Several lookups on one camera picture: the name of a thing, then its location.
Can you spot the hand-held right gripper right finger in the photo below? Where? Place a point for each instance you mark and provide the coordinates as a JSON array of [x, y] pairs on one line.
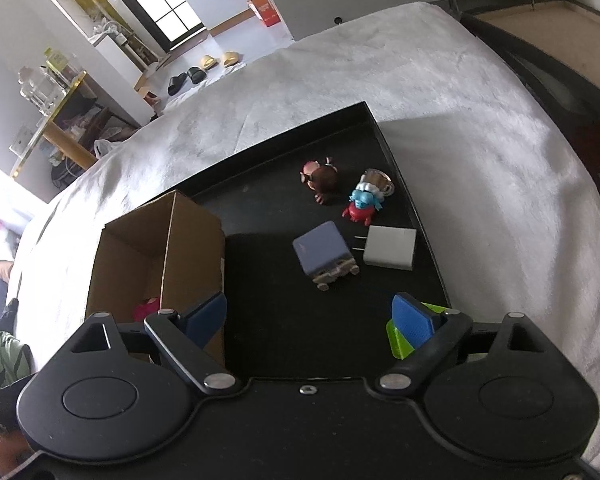
[[412, 324]]

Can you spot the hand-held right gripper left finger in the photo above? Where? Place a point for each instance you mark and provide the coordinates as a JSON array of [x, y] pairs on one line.
[[207, 317]]

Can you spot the green plastic box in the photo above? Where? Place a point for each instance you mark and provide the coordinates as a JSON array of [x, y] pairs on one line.
[[399, 344]]

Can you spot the brown cardboard box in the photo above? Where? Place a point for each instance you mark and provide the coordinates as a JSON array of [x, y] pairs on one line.
[[190, 255]]

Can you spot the black tray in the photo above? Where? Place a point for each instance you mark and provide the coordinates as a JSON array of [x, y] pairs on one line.
[[280, 320]]

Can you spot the white plug charger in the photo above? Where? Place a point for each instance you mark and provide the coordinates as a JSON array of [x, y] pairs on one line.
[[390, 249]]

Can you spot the purple faced cube charger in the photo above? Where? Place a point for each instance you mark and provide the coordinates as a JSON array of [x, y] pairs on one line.
[[322, 250]]

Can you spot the blue and red figurine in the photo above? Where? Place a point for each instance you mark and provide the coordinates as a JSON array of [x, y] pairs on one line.
[[362, 206]]

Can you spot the small silver cup figurine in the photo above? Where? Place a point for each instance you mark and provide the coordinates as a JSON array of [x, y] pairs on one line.
[[378, 180]]

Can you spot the brown monkey figurine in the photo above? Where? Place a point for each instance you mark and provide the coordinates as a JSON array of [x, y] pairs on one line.
[[322, 179]]

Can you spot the white plastic bag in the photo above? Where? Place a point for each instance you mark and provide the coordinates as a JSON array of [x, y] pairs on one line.
[[105, 147]]

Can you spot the green striped cloth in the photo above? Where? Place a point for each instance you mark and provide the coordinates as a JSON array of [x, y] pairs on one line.
[[5, 357]]

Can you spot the black slipper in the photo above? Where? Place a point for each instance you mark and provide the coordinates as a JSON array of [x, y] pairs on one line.
[[176, 84], [197, 75]]

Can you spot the yellow slipper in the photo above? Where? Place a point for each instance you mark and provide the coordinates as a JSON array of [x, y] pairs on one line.
[[230, 58], [208, 62]]

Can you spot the white low cabinet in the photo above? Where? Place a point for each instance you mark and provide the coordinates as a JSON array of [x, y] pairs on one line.
[[117, 57]]

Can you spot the black open case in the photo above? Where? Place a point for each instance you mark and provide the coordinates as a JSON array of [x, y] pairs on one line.
[[545, 80]]

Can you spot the clear glass jars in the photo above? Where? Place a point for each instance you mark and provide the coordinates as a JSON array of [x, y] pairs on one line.
[[40, 85]]

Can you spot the orange cardboard box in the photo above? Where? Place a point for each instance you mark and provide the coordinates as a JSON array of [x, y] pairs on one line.
[[266, 10]]

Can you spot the gold frame shelf table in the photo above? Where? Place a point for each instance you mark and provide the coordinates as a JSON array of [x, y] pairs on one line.
[[62, 142]]

